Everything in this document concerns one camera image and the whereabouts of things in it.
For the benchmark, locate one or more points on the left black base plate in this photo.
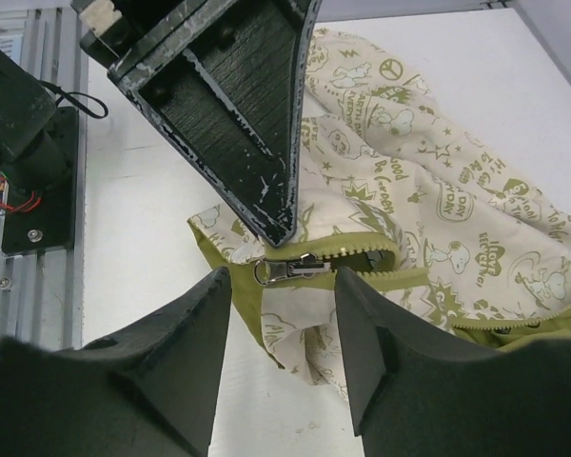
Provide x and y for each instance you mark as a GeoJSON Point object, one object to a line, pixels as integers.
{"type": "Point", "coordinates": [42, 189]}

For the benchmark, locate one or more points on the cream green-printed hooded jacket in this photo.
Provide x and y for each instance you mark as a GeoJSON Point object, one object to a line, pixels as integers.
{"type": "Point", "coordinates": [428, 215]}

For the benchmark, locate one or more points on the silver metal zipper slider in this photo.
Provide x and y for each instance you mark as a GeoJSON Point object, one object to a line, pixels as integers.
{"type": "Point", "coordinates": [267, 272]}

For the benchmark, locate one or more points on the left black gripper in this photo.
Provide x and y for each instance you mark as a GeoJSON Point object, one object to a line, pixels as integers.
{"type": "Point", "coordinates": [116, 27]}

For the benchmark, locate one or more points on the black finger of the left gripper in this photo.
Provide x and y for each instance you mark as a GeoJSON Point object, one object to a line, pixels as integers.
{"type": "Point", "coordinates": [223, 83]}

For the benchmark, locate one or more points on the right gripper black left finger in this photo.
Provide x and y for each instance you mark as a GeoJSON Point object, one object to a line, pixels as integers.
{"type": "Point", "coordinates": [148, 389]}

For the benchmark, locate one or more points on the aluminium mounting rail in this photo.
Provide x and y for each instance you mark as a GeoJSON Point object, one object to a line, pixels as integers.
{"type": "Point", "coordinates": [44, 110]}

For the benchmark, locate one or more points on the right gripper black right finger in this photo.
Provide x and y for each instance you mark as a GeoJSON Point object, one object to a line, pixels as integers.
{"type": "Point", "coordinates": [416, 390]}

